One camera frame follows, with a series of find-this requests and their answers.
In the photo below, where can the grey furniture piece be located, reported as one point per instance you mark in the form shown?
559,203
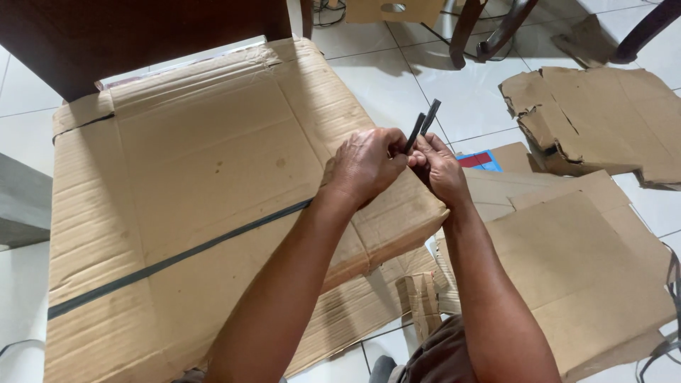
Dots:
21,202

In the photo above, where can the person's left hand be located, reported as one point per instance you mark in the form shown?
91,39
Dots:
362,165

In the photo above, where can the curved dark wooden leg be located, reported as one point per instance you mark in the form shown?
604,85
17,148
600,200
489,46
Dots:
644,32

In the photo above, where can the torn brown cardboard sheet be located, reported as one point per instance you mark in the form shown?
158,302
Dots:
601,117

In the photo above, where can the small brown cardboard piece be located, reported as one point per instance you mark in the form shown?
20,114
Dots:
513,158

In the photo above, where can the dark wooden table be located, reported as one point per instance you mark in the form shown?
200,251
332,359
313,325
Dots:
117,37

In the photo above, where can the blue and red paper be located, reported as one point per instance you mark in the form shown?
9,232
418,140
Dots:
479,160

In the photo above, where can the person's brown shorts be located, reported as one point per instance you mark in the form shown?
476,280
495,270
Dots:
436,356

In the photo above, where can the creased flattened cardboard sheet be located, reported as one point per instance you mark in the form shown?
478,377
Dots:
362,308

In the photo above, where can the large brown cardboard box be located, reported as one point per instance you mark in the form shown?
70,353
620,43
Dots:
202,175

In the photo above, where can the dark wooden chair legs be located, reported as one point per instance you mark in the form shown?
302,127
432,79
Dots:
479,32

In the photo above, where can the brown cardboard scrap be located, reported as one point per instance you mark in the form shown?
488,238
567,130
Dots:
585,42

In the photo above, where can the person's right hand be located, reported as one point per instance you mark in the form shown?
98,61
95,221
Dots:
441,173

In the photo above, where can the large flat cardboard sheet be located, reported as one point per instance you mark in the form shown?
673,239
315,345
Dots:
574,266

